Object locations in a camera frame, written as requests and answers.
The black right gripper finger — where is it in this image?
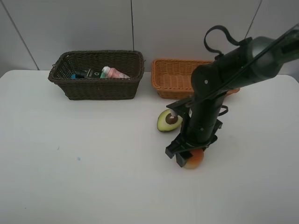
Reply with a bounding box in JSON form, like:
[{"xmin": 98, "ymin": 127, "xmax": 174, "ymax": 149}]
[{"xmin": 176, "ymin": 151, "xmax": 193, "ymax": 168}]

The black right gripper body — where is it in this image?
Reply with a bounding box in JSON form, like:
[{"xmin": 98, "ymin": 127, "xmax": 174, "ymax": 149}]
[{"xmin": 165, "ymin": 94, "xmax": 222, "ymax": 158}]

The red yellow peach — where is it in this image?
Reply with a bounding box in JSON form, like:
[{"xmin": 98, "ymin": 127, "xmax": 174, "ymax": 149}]
[{"xmin": 183, "ymin": 148, "xmax": 204, "ymax": 169}]

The avocado half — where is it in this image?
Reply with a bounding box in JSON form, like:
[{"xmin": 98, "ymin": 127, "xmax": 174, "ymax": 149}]
[{"xmin": 157, "ymin": 109, "xmax": 183, "ymax": 132}]

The pink small bottle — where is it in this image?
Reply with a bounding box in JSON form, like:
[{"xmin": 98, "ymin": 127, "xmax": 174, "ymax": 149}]
[{"xmin": 102, "ymin": 66, "xmax": 130, "ymax": 79}]

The dark green pump bottle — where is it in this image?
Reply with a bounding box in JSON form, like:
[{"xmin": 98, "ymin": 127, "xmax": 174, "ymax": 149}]
[{"xmin": 75, "ymin": 69, "xmax": 106, "ymax": 79}]

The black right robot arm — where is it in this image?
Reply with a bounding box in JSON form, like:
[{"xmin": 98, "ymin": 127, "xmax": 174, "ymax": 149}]
[{"xmin": 165, "ymin": 25, "xmax": 299, "ymax": 167}]

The orange wicker basket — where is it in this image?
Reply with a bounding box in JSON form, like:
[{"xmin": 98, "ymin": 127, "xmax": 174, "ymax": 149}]
[{"xmin": 150, "ymin": 58, "xmax": 241, "ymax": 101}]

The dark brown wicker basket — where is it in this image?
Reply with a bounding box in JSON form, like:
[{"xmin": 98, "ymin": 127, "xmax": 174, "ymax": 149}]
[{"xmin": 48, "ymin": 50, "xmax": 144, "ymax": 100}]

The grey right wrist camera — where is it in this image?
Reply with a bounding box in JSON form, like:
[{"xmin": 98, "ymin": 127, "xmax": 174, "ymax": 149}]
[{"xmin": 166, "ymin": 95, "xmax": 194, "ymax": 118}]

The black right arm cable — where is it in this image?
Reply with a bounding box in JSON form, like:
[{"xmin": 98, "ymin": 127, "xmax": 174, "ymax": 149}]
[{"xmin": 193, "ymin": 23, "xmax": 299, "ymax": 117}]

